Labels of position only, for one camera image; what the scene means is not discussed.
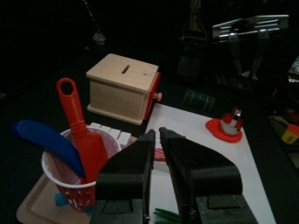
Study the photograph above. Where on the metal frame bracket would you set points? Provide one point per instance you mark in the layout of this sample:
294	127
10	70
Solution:
99	38

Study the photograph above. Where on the small blue piece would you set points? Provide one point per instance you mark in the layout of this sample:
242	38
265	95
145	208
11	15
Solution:
62	199
91	211

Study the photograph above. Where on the yellow tub with red lid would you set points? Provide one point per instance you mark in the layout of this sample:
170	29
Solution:
290	135

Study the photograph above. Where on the white segmented block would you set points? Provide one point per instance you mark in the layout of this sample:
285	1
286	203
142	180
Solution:
117	134

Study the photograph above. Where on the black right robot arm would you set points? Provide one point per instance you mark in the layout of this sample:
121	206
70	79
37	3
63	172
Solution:
193	58

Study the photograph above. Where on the red plastic spatula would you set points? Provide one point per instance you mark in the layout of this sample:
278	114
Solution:
90	145

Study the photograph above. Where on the red and white toy sushi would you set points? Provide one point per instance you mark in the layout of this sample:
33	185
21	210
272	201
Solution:
160	154

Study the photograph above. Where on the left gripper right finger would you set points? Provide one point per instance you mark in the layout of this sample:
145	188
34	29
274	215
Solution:
202	175

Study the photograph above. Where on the blue plastic utensil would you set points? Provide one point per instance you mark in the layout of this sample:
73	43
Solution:
47	137

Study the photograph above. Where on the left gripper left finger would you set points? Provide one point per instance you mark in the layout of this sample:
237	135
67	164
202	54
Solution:
125	175

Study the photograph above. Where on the red cloth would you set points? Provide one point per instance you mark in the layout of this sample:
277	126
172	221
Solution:
214	128

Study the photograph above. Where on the wooden box with red drawer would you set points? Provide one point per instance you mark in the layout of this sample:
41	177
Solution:
117	93

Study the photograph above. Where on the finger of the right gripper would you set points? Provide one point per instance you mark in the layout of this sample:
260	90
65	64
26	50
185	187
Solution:
236	55
260	55

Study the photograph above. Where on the white cutting board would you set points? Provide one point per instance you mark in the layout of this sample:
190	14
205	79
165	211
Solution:
202	151

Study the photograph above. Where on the red plastic cup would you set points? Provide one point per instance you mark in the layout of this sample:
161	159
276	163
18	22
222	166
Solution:
78	195

